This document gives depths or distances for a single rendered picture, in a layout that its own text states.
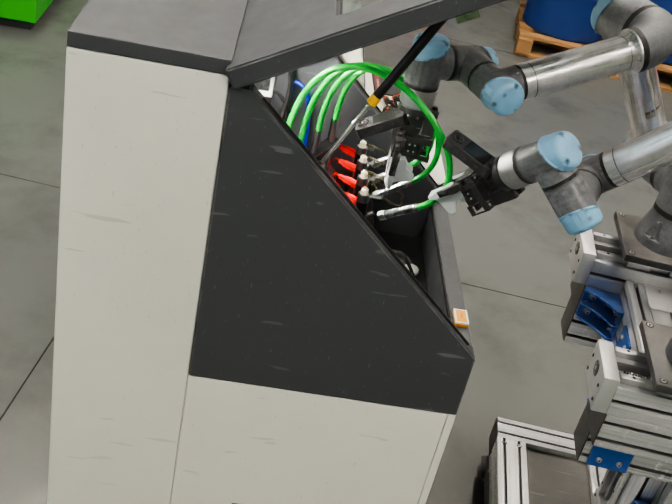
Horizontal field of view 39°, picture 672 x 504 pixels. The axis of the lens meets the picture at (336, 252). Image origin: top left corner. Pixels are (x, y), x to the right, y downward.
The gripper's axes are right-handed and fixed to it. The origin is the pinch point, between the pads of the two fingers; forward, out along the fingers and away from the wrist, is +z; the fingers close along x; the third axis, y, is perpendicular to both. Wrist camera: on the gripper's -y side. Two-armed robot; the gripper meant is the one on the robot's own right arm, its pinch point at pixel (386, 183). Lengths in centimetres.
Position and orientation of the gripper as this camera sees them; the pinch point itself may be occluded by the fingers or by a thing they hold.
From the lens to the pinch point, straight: 216.6
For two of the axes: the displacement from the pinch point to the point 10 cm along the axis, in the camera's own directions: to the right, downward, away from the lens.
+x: 0.1, -5.4, 8.4
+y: 9.8, 1.6, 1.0
